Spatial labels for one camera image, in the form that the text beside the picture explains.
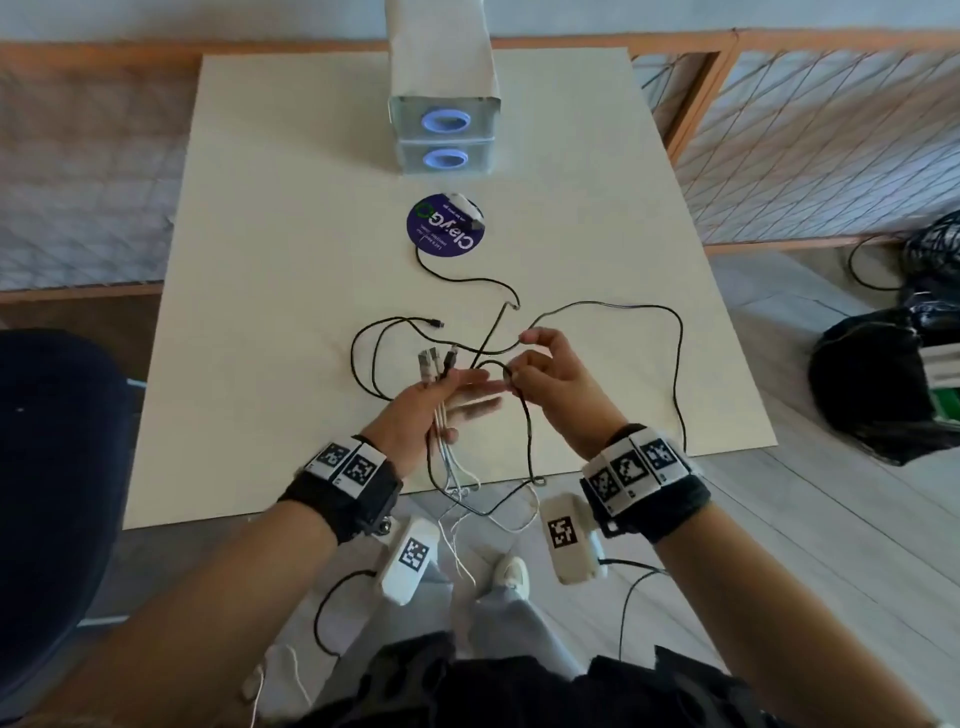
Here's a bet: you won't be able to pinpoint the black camera cable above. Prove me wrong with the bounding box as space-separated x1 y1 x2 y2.
312 568 378 661
602 558 670 680

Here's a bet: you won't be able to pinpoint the black left camera cable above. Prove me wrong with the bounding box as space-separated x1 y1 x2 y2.
312 568 378 661

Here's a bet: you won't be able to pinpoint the bundle of black cables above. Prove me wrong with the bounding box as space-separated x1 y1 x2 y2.
847 211 960 294

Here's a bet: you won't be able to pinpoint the black right wristband with markers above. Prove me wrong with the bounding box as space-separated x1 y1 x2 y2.
581 424 712 546

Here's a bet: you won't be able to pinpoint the person's right forearm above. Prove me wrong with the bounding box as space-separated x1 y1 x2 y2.
651 498 942 728

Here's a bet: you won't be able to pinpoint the person's right hand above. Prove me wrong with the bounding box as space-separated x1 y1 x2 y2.
506 327 631 462

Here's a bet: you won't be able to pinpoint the black top garment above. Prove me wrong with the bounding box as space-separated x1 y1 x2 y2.
296 631 796 728

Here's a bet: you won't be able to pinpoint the grey USB cable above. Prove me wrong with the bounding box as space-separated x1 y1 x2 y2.
424 346 485 519

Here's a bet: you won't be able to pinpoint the green and white box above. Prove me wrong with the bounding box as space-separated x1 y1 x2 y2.
922 343 960 423

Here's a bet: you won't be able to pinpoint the white shoe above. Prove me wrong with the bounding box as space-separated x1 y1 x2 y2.
491 555 531 602

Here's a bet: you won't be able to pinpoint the person's left forearm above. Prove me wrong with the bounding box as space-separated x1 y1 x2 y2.
30 498 340 728

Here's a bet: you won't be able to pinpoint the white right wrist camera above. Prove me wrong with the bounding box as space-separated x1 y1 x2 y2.
540 491 609 587

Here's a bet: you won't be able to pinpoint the wooden railing with netting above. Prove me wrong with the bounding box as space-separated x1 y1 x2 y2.
0 28 960 306

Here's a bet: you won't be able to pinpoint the black bag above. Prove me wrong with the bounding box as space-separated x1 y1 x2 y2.
808 306 960 468

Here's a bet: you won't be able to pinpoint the grey drawer unit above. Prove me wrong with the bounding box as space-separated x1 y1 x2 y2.
384 0 501 178

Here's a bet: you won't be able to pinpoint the black left wristband with markers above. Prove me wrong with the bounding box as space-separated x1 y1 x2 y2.
279 436 405 546

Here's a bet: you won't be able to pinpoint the dark blue chair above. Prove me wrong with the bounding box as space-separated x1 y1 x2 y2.
0 328 145 702

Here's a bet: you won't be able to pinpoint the person's left hand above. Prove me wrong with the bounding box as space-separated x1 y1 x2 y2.
360 371 513 480

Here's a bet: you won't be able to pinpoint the black cable with small plug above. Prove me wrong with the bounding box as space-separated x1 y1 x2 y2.
350 315 447 403

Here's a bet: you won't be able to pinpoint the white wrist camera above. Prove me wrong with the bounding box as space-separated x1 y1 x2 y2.
373 516 444 609
540 491 609 587

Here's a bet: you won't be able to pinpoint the thin white cable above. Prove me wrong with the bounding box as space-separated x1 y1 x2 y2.
238 643 310 725

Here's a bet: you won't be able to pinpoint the white USB cable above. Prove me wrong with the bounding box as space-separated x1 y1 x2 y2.
416 347 543 588

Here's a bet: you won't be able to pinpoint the thin black cable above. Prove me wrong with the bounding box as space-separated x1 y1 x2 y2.
414 246 523 358

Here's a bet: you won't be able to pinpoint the grey trousers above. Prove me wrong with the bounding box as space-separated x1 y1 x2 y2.
420 570 588 680

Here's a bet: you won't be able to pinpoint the long black cable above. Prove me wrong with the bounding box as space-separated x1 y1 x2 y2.
478 301 689 520

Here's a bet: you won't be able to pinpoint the round purple tub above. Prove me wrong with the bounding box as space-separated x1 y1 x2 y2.
405 192 491 261

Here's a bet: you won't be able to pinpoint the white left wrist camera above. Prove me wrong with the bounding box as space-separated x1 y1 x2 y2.
373 516 444 609

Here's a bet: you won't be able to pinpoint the black wristband with markers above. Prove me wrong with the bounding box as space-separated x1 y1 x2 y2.
279 436 405 546
581 424 712 546

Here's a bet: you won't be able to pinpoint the black right camera cable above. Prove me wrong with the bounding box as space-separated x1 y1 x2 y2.
602 558 670 680

